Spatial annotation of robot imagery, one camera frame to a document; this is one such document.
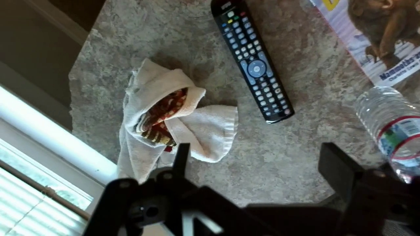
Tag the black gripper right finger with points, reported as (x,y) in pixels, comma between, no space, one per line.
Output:
(381,201)

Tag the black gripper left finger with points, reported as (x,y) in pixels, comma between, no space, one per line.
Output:
(145,205)

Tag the white cloth with red pattern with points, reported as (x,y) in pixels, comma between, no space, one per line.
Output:
(205,132)

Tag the black remote control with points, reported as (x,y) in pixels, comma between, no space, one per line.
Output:
(256,66)

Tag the clear plastic water bottle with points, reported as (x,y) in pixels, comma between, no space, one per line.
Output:
(394,126)

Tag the white window sill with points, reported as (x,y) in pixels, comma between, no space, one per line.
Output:
(53,135)

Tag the narrow white window blind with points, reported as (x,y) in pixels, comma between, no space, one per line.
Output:
(27,205)

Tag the mammoth picture magazine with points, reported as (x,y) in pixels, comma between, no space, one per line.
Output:
(363,54)

